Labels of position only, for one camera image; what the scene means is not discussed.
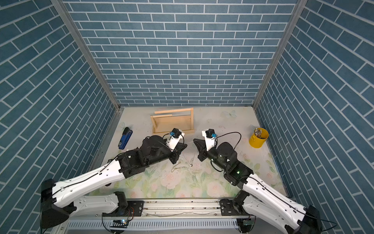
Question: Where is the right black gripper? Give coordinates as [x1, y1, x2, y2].
[195, 137, 230, 172]

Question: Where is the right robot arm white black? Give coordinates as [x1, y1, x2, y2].
[194, 139, 322, 234]

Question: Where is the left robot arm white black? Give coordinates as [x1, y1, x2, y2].
[41, 136, 187, 229]

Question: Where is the wooden jewelry display stand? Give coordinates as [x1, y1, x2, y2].
[150, 108, 195, 136]

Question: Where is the floral table mat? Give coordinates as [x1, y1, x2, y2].
[92, 107, 287, 199]

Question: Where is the blue stapler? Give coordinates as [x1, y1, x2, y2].
[118, 127, 133, 150]

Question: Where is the yellow cup with pens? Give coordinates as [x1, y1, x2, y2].
[249, 128, 269, 149]

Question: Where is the left green circuit board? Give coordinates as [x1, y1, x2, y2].
[110, 219, 129, 228]

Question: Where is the green circuit board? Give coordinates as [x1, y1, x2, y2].
[243, 218, 255, 226]
[110, 219, 129, 228]

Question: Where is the right green circuit board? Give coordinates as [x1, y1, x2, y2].
[243, 218, 255, 226]

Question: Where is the thin silver chain necklace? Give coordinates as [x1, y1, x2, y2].
[171, 162, 191, 173]

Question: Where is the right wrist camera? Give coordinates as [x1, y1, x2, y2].
[202, 129, 217, 151]

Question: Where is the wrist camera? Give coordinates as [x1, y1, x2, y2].
[202, 129, 217, 151]
[166, 128, 185, 150]

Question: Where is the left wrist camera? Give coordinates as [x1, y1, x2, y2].
[166, 128, 185, 150]

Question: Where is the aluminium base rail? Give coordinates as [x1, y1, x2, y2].
[59, 198, 302, 220]

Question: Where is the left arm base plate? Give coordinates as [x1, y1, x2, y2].
[103, 200, 145, 218]

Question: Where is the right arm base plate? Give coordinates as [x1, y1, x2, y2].
[219, 199, 255, 217]

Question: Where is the white slotted cable duct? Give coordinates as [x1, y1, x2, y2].
[67, 218, 238, 231]

